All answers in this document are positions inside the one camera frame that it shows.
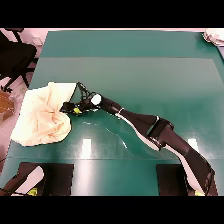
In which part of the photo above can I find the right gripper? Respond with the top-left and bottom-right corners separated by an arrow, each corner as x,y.
60,100 -> 84,116

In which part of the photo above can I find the cream shirt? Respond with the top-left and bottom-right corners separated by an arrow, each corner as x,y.
9,81 -> 79,148

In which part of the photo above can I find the black office chair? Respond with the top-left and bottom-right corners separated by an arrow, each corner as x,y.
0,28 -> 40,93

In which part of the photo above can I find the white garment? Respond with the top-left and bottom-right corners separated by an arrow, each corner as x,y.
202,28 -> 224,47

